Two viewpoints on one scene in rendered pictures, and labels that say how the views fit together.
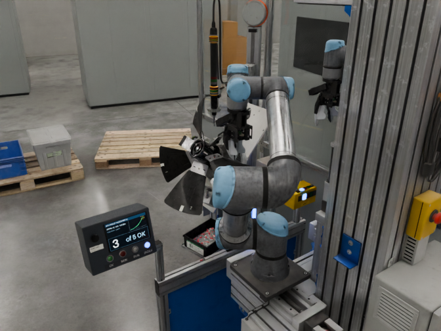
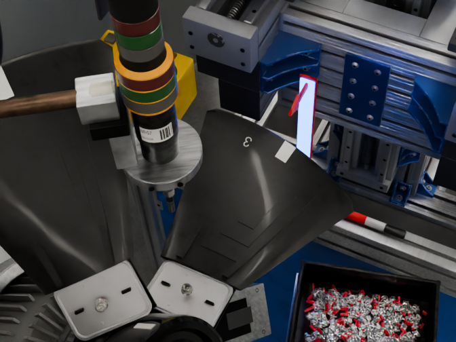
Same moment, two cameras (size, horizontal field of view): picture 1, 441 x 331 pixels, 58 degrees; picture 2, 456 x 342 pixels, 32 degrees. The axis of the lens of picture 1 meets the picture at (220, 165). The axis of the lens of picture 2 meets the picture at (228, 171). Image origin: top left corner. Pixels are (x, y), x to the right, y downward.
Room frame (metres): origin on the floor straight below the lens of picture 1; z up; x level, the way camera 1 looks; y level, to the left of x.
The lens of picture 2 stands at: (2.11, 0.42, 2.00)
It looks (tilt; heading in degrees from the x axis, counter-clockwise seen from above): 55 degrees down; 244
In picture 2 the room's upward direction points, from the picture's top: 4 degrees counter-clockwise
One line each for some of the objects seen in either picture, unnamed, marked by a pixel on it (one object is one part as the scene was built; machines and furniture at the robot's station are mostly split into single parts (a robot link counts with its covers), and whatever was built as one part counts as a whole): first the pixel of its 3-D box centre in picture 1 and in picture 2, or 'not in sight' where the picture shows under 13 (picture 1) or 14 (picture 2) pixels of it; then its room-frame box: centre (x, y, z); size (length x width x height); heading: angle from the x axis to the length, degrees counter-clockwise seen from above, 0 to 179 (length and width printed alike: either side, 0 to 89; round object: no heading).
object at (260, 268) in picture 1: (270, 258); not in sight; (1.24, -0.19, 1.09); 0.15 x 0.15 x 0.10
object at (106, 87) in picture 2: not in sight; (103, 94); (2.02, 0.02, 1.54); 0.02 x 0.02 x 0.02; 70
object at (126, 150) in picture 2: (214, 100); (143, 123); (2.00, 0.03, 1.50); 0.09 x 0.07 x 0.10; 160
